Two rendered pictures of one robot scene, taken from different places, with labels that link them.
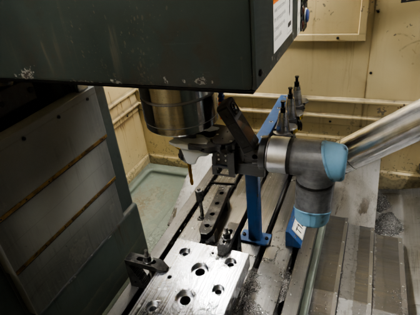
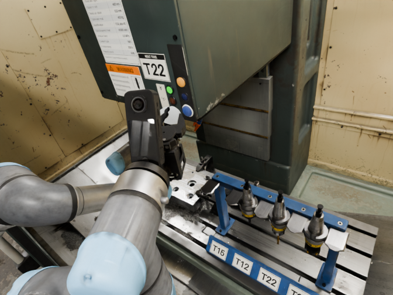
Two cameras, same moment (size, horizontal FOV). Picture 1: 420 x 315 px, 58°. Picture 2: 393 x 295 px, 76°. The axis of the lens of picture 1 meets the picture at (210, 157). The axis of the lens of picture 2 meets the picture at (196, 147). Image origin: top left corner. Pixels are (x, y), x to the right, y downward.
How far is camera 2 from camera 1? 140 cm
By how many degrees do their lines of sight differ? 86
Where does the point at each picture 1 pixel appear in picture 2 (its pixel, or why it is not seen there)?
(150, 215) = (333, 202)
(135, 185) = (375, 189)
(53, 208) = (223, 115)
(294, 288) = (177, 236)
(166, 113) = not seen: hidden behind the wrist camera
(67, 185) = (233, 113)
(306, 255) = (198, 252)
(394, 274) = not seen: outside the picture
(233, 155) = not seen: hidden behind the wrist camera
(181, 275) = (190, 176)
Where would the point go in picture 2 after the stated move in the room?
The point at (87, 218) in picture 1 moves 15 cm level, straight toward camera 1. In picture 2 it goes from (241, 137) to (217, 143)
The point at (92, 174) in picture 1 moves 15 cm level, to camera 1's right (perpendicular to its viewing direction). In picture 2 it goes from (251, 122) to (250, 137)
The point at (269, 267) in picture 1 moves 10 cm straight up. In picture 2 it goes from (197, 227) to (194, 215)
